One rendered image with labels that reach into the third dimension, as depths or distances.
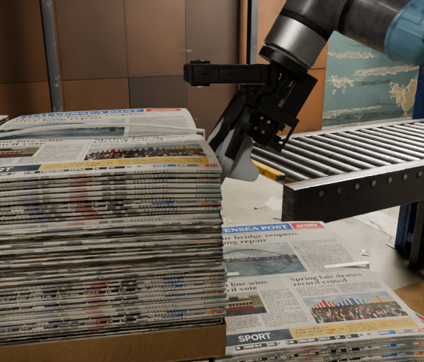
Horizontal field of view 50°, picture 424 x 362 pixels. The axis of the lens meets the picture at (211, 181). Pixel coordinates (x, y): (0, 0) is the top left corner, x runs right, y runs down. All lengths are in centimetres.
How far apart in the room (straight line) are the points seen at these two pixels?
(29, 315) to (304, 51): 45
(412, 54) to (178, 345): 43
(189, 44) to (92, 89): 101
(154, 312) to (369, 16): 42
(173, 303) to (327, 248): 40
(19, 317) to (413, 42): 53
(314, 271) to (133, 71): 365
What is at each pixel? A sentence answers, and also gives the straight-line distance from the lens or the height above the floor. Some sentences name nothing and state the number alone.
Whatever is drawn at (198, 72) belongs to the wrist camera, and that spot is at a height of 114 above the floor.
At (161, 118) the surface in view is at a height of 106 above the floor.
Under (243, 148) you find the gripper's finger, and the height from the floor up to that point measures 104.
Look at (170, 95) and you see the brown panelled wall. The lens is 440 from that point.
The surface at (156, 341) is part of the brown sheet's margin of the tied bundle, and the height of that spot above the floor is 87.
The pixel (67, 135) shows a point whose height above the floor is 106.
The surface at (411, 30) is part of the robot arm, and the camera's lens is 59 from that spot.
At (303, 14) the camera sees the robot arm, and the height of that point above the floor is 121.
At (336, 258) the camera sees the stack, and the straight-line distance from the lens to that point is 80.
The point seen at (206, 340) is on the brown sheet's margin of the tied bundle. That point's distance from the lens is 53.
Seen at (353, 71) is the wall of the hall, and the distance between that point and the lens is 580.
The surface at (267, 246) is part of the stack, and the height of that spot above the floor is 83.
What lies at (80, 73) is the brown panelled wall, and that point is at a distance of 413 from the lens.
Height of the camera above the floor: 119
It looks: 18 degrees down
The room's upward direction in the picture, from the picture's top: straight up
